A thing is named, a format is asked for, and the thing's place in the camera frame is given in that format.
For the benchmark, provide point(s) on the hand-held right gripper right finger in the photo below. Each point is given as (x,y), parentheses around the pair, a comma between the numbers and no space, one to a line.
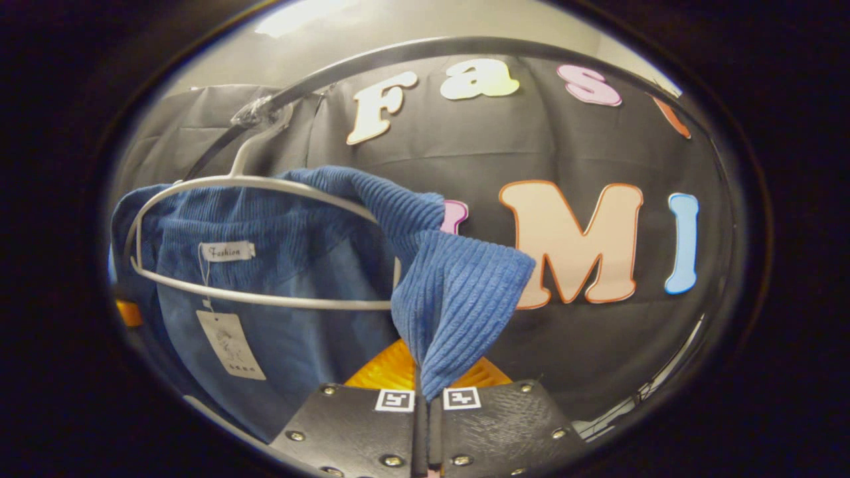
(505,425)

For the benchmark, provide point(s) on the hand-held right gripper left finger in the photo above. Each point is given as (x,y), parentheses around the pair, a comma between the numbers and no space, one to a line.
(358,425)

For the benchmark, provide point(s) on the black clothes rack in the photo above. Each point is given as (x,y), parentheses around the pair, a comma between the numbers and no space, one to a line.
(431,43)

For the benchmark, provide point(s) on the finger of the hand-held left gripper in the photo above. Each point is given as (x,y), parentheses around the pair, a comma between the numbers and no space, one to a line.
(129,313)

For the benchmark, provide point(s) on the white clothes hanger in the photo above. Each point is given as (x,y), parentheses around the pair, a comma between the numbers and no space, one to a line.
(299,302)

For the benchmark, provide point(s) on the black backdrop cloth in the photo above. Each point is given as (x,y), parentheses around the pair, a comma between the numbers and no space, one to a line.
(597,146)

